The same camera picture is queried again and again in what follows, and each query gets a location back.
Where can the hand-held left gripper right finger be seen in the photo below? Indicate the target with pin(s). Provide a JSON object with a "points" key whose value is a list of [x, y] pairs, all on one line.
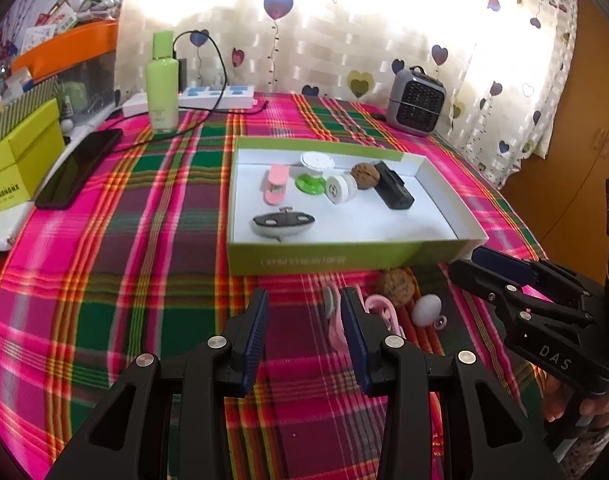
{"points": [[355, 340]]}

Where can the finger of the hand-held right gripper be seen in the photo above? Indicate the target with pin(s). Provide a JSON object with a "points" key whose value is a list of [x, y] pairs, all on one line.
{"points": [[484, 282], [504, 265]]}

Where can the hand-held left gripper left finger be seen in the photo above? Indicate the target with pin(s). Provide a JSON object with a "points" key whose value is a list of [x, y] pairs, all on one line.
{"points": [[254, 340]]}

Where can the pink clip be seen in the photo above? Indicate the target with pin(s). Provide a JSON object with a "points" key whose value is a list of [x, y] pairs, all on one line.
{"points": [[382, 310], [273, 187]]}

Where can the white egg-shaped light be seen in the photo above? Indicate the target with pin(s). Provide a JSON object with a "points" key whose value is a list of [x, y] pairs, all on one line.
{"points": [[427, 310]]}

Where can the brown walnut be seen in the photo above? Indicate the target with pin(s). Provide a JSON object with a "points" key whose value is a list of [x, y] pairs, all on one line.
{"points": [[364, 176], [397, 286]]}

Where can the shallow white cardboard box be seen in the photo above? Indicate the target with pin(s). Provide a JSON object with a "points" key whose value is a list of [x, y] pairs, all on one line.
{"points": [[374, 230]]}

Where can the grey oval gadget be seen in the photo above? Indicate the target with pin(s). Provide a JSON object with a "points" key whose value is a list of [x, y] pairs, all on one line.
{"points": [[284, 227]]}

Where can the white round roll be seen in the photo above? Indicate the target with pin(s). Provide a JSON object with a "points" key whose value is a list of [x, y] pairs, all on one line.
{"points": [[344, 189]]}

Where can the person's camouflage sleeved forearm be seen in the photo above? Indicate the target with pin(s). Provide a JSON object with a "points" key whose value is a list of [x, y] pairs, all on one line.
{"points": [[599, 445]]}

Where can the person's right hand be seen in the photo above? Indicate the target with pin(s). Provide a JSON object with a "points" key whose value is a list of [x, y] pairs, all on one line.
{"points": [[559, 405]]}

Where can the grey round disc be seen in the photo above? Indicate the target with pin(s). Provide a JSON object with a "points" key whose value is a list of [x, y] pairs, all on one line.
{"points": [[329, 305]]}

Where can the black rectangular device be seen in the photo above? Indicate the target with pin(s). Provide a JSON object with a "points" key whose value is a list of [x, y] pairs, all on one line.
{"points": [[394, 192]]}

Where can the wooden cabinet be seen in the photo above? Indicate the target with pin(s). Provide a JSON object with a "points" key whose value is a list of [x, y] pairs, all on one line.
{"points": [[574, 135]]}

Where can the plaid tablecloth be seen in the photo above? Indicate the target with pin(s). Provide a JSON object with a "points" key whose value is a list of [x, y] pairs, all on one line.
{"points": [[134, 240]]}

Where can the green suction cup holder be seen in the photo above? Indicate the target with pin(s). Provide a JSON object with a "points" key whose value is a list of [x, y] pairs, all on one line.
{"points": [[309, 183]]}

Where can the grey space heater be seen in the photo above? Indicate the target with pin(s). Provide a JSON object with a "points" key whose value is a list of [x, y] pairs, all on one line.
{"points": [[417, 102]]}

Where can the black smartphone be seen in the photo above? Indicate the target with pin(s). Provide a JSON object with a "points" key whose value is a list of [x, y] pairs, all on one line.
{"points": [[74, 175]]}

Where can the white power strip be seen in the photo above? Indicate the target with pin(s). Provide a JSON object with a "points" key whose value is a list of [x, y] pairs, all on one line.
{"points": [[219, 97]]}

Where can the light green bottle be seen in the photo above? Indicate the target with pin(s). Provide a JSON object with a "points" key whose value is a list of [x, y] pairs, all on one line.
{"points": [[162, 90]]}

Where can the black charger adapter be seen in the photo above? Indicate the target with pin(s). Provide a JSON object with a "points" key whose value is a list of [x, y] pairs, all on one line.
{"points": [[182, 75]]}

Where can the yellow-green cardboard box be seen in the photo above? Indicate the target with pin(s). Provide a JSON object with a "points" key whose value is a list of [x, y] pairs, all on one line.
{"points": [[24, 160]]}

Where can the heart print curtain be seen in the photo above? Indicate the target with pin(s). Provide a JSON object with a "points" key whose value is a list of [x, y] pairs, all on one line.
{"points": [[334, 25]]}

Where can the clear plastic container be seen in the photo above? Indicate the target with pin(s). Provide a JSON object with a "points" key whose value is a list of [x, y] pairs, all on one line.
{"points": [[92, 85]]}

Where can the grey chevron patterned box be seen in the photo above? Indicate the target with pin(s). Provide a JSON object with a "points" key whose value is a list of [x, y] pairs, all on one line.
{"points": [[29, 100]]}

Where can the clear plastic bag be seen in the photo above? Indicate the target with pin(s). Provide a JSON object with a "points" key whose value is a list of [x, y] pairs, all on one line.
{"points": [[102, 2]]}

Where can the colourful paper packets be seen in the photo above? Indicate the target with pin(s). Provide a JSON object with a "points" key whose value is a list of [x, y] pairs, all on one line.
{"points": [[49, 25]]}

